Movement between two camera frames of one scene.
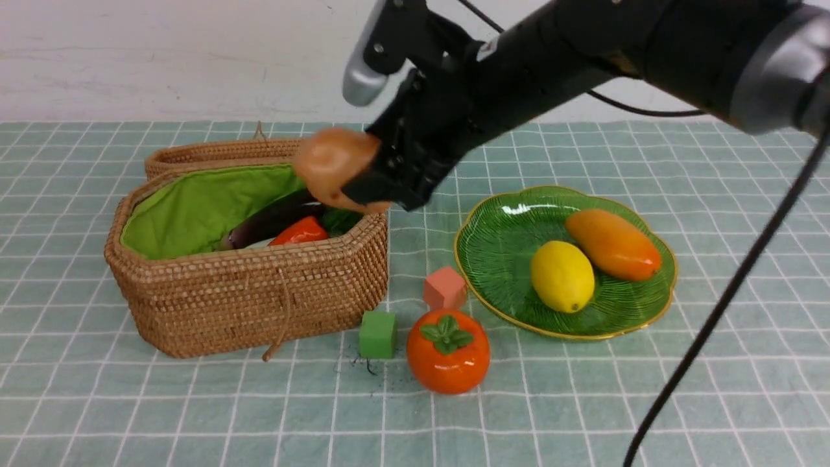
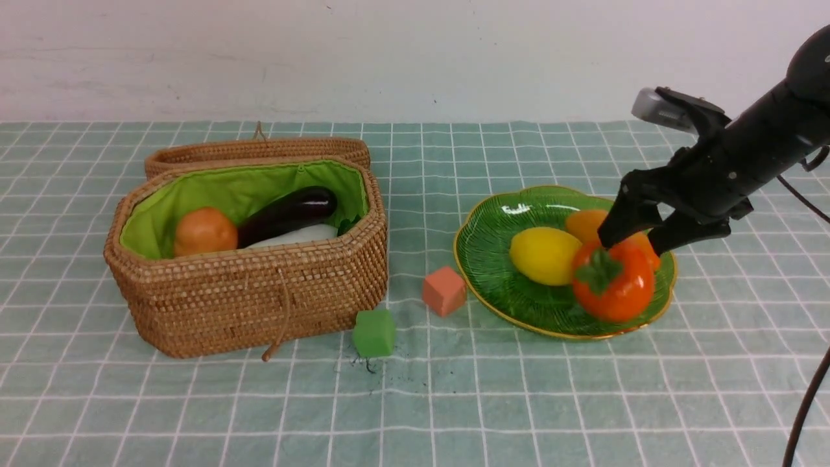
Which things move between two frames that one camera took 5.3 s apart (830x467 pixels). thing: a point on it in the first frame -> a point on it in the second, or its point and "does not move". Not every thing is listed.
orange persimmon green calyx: (448, 351) -> (615, 284)
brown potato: (328, 157) -> (205, 230)
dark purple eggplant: (266, 224) does not move
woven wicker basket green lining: (180, 291) does not move
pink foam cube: (445, 288) does not move
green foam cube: (378, 336) does not move
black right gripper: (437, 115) -> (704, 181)
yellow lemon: (563, 275) -> (547, 255)
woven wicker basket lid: (260, 150) does not move
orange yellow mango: (616, 243) does not move
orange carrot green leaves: (303, 229) -> (345, 224)
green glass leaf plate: (498, 240) does not move
